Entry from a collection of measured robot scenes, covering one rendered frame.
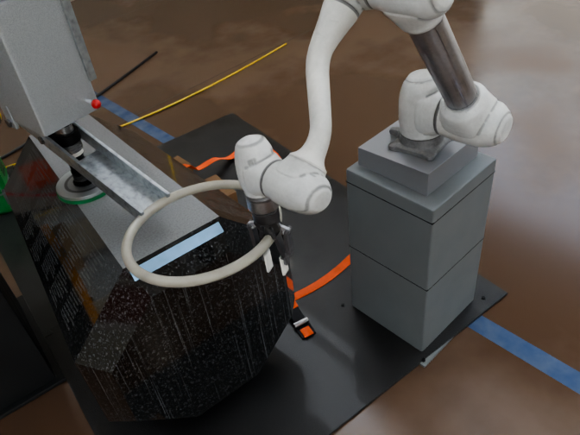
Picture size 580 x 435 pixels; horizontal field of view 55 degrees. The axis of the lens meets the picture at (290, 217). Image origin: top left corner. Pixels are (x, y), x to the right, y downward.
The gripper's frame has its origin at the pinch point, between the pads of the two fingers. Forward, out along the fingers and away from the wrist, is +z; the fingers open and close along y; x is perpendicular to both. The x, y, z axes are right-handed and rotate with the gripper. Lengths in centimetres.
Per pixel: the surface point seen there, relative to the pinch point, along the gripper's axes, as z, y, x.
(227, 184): -10.3, 26.1, -20.9
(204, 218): -0.3, 33.3, -13.5
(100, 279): 6, 56, 16
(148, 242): -0.5, 45.0, 2.2
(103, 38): 54, 352, -314
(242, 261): -10.5, 2.2, 12.5
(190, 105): 68, 189, -216
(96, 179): -18, 65, -4
